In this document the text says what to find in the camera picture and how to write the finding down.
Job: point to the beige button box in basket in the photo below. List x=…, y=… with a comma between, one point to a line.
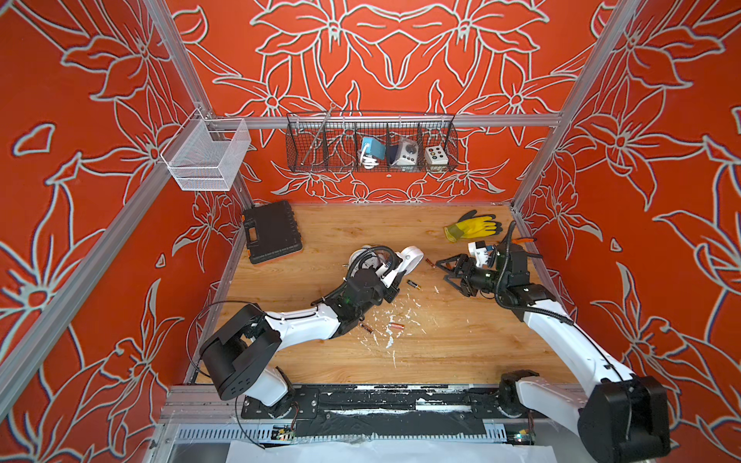
x=437, y=160

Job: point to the blue white item in basket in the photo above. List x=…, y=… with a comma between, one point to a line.
x=371, y=153

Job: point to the black gold AA battery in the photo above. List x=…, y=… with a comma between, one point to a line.
x=414, y=285

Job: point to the black plastic tool case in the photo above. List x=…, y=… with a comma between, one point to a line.
x=271, y=232

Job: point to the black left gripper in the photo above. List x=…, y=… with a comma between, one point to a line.
x=392, y=294

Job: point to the clear plastic wall bin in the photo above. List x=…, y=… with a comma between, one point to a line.
x=198, y=162

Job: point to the black wire wall basket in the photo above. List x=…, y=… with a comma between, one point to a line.
x=342, y=142

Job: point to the red black AA battery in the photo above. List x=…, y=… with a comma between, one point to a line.
x=366, y=328

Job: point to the orange handled pliers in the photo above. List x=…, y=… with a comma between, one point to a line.
x=522, y=241

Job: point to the white round twin-bell alarm clock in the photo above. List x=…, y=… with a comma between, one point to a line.
x=367, y=257

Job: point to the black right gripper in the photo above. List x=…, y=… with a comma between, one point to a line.
x=463, y=262

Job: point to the white socket adapter in basket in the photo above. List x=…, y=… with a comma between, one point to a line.
x=403, y=155

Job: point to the yellow black work glove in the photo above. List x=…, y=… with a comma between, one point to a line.
x=473, y=225

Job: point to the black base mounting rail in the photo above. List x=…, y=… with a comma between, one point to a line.
x=326, y=412

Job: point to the white square alarm clock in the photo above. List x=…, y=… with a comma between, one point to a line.
x=405, y=261

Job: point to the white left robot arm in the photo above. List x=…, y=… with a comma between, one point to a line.
x=238, y=355

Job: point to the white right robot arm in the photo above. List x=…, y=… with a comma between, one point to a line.
x=619, y=416

